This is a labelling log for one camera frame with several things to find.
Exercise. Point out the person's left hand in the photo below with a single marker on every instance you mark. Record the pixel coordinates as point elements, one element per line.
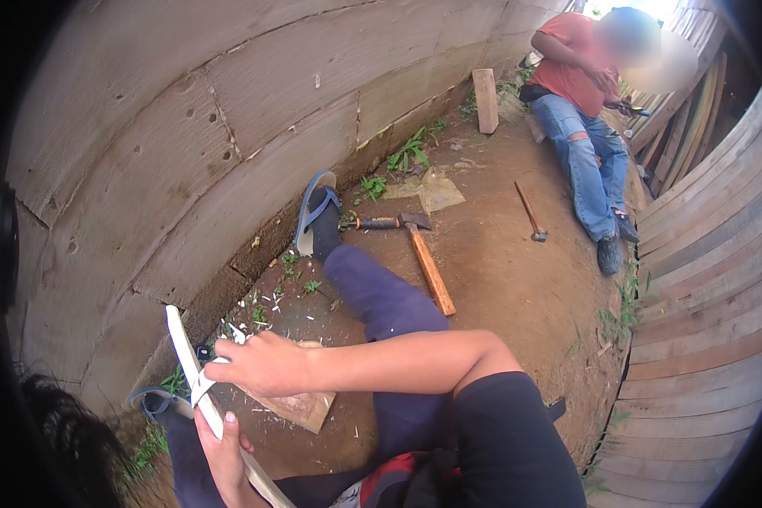
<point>225,463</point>

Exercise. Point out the person's right hand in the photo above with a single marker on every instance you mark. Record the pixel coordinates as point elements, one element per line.
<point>273,365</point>

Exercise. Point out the person's right fingers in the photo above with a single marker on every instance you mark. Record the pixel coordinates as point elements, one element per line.
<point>232,368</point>

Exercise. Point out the steel blade knife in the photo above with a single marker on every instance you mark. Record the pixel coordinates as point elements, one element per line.
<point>202,384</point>

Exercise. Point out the pale wooden stick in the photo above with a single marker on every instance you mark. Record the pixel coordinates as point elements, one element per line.
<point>184,352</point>

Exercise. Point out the small black object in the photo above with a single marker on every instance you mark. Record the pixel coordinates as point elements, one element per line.
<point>203,352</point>

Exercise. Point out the scattered white wood shavings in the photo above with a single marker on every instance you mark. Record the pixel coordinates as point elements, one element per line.
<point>251,327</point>

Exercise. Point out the wooden chopping block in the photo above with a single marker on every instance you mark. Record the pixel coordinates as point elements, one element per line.
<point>301,409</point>

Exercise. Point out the person's legs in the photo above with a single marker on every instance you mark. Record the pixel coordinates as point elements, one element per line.
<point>381,298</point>

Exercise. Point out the crumpled clear plastic sheet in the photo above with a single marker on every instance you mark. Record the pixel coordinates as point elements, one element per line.
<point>435,192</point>

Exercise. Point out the green weeds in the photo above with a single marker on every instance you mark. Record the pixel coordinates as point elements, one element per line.
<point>409,152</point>

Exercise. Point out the person's body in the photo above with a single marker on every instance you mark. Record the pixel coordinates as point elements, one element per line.
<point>514,444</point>

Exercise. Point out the short upright wooden plank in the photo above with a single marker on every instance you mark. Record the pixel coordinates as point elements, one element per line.
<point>486,100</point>

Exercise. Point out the small wooden block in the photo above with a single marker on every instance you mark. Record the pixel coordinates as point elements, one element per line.
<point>536,129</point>

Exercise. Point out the dark phone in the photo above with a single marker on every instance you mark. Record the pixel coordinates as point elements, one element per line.
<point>630,108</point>

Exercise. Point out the stack of leaning wooden planks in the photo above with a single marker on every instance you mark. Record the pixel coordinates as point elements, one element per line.
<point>679,120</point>

